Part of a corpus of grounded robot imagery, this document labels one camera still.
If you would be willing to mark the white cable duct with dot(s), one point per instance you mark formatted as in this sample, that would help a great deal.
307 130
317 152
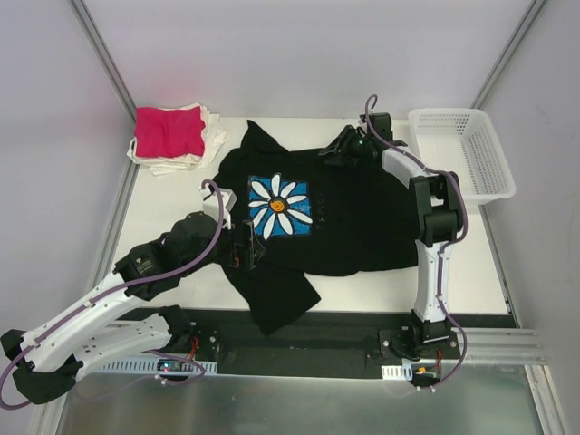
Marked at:
143 365
397 372

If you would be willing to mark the black daisy print t-shirt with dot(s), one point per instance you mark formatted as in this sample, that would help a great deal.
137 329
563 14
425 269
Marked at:
312 218

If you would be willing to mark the white folded t-shirt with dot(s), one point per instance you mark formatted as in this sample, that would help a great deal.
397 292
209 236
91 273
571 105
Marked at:
213 135

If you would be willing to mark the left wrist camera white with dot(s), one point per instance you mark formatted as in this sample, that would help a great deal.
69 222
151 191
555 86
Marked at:
218 203

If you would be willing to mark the white plastic basket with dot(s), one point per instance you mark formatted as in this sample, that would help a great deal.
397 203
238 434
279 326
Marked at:
463 141

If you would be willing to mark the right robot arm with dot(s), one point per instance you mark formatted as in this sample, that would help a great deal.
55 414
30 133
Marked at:
439 216

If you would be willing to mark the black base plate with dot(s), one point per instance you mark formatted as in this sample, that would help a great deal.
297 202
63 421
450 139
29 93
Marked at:
318 345

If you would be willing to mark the pink folded t-shirt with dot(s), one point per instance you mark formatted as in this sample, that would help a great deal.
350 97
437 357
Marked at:
169 133

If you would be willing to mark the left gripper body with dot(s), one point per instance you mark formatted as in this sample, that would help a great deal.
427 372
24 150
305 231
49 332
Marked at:
236 247

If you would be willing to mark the right white cable duct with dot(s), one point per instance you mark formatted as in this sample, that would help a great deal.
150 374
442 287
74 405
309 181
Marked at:
397 372

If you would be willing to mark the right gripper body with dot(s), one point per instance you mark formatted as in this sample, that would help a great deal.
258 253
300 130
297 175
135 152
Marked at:
346 145

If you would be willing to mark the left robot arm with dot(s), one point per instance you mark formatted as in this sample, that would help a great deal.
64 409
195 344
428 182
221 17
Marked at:
47 362

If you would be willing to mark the left white cable duct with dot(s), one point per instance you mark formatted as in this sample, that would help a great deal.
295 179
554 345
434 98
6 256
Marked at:
143 365

